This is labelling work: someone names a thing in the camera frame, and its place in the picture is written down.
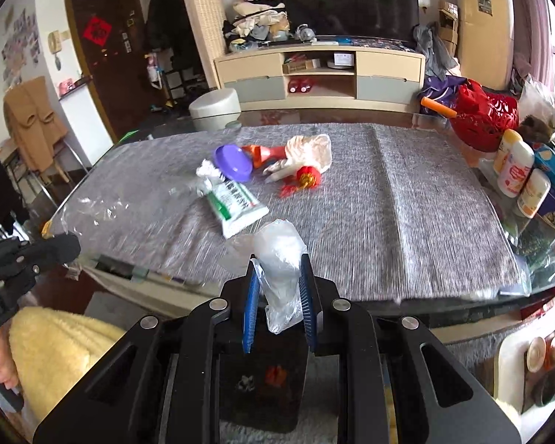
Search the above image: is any grey fluffy rug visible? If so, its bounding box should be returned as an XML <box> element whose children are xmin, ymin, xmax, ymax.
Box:
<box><xmin>83</xmin><ymin>287</ymin><xmax>514</xmax><ymax>444</ymax></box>

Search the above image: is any pile of clothes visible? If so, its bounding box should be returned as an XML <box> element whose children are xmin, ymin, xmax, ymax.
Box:
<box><xmin>222</xmin><ymin>0</ymin><xmax>291</xmax><ymax>53</ymax></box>

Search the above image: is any glass coffee table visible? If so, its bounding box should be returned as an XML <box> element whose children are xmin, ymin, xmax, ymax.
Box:
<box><xmin>41</xmin><ymin>111</ymin><xmax>555</xmax><ymax>347</ymax></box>

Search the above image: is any white round stool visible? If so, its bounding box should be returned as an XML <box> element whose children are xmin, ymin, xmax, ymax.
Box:
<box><xmin>189</xmin><ymin>88</ymin><xmax>241</xmax><ymax>132</ymax></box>

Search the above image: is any dark brown door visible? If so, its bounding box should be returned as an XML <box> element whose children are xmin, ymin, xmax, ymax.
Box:
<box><xmin>62</xmin><ymin>0</ymin><xmax>149</xmax><ymax>144</ymax></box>

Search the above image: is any pink curtain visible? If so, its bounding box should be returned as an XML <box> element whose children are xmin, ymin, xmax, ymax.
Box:
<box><xmin>506</xmin><ymin>0</ymin><xmax>555</xmax><ymax>90</ymax></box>

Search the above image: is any person's yellow fleece left leg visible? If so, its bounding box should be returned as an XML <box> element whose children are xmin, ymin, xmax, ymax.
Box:
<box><xmin>8</xmin><ymin>306</ymin><xmax>127</xmax><ymax>432</ymax></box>

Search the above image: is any tan coat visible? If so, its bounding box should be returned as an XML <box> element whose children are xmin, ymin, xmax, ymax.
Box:
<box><xmin>4</xmin><ymin>76</ymin><xmax>68</xmax><ymax>173</ymax></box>

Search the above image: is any crumpled clear plastic wrapper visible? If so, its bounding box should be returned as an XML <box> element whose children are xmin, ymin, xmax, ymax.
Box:
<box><xmin>166</xmin><ymin>178</ymin><xmax>213</xmax><ymax>201</ymax></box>

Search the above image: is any purple plastic bag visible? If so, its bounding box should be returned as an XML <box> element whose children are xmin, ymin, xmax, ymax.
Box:
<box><xmin>418</xmin><ymin>74</ymin><xmax>468</xmax><ymax>114</ymax></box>

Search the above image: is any black hanging coat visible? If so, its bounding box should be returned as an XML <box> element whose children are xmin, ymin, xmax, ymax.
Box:
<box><xmin>143</xmin><ymin>0</ymin><xmax>195</xmax><ymax>63</ymax></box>

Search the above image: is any yellow cap bottle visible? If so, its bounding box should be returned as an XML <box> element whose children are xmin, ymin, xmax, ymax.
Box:
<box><xmin>492</xmin><ymin>128</ymin><xmax>523</xmax><ymax>176</ymax></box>

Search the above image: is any beige TV cabinet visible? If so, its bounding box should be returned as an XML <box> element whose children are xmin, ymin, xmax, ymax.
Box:
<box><xmin>213</xmin><ymin>39</ymin><xmax>427</xmax><ymax>112</ymax></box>

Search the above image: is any beige wall intercom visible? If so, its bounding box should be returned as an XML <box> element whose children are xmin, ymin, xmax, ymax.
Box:
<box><xmin>47</xmin><ymin>30</ymin><xmax>64</xmax><ymax>71</ymax></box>

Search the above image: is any red diamond door decoration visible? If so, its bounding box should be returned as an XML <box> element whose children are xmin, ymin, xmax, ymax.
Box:
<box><xmin>82</xmin><ymin>16</ymin><xmax>112</xmax><ymax>48</ymax></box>

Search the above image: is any white green medicine packet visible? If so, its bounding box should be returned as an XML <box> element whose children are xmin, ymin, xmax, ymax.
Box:
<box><xmin>206</xmin><ymin>180</ymin><xmax>270</xmax><ymax>240</ymax></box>

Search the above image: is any storage rack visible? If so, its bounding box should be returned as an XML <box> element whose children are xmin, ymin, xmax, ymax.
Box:
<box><xmin>147</xmin><ymin>51</ymin><xmax>213</xmax><ymax>108</ymax></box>

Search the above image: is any white plastic basket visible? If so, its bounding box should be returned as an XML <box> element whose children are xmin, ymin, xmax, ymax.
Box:
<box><xmin>497</xmin><ymin>327</ymin><xmax>555</xmax><ymax>426</ymax></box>

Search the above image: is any grey garment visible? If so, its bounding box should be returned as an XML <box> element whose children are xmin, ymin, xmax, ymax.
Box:
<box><xmin>414</xmin><ymin>23</ymin><xmax>462</xmax><ymax>79</ymax></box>

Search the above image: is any white bottle pink label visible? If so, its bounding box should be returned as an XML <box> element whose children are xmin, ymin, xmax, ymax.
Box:
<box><xmin>497</xmin><ymin>141</ymin><xmax>536</xmax><ymax>195</ymax></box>

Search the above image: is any wall photo collage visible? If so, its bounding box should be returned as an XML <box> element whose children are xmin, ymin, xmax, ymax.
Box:
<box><xmin>0</xmin><ymin>7</ymin><xmax>42</xmax><ymax>91</ymax></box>

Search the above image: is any clear plastic bag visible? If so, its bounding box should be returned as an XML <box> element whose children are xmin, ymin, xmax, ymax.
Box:
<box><xmin>231</xmin><ymin>219</ymin><xmax>308</xmax><ymax>334</ymax></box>

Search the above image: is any metal chair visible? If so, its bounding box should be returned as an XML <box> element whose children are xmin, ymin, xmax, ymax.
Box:
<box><xmin>0</xmin><ymin>139</ymin><xmax>93</xmax><ymax>206</ymax></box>

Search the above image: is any white crumpled tissue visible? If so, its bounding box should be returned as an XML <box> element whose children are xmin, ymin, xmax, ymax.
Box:
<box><xmin>195</xmin><ymin>159</ymin><xmax>225</xmax><ymax>184</ymax></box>

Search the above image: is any purple plastic lid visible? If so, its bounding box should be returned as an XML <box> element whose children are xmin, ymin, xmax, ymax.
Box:
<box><xmin>214</xmin><ymin>145</ymin><xmax>254</xmax><ymax>182</ymax></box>

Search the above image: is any black television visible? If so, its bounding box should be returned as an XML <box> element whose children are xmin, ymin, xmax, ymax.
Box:
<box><xmin>279</xmin><ymin>0</ymin><xmax>421</xmax><ymax>42</ymax></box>

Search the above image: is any large cardboard box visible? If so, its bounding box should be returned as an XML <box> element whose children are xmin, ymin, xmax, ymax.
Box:
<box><xmin>453</xmin><ymin>0</ymin><xmax>524</xmax><ymax>91</ymax></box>

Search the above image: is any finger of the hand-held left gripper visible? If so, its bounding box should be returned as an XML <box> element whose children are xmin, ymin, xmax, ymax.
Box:
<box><xmin>0</xmin><ymin>232</ymin><xmax>81</xmax><ymax>297</ymax></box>

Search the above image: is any grey woven tablecloth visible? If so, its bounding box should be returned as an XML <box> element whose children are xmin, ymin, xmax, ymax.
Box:
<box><xmin>51</xmin><ymin>121</ymin><xmax>532</xmax><ymax>303</ymax></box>

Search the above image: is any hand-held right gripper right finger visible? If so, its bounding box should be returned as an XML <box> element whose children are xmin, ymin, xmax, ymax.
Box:
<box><xmin>300</xmin><ymin>256</ymin><xmax>522</xmax><ymax>444</ymax></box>

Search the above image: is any orange tube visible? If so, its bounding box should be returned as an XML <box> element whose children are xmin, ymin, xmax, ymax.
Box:
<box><xmin>421</xmin><ymin>97</ymin><xmax>458</xmax><ymax>118</ymax></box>

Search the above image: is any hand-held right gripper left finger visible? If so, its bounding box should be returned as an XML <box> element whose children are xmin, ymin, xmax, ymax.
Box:
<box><xmin>33</xmin><ymin>259</ymin><xmax>262</xmax><ymax>444</ymax></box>

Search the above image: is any white bottle orange label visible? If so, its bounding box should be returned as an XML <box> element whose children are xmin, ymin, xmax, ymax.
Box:
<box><xmin>517</xmin><ymin>168</ymin><xmax>552</xmax><ymax>218</ymax></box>

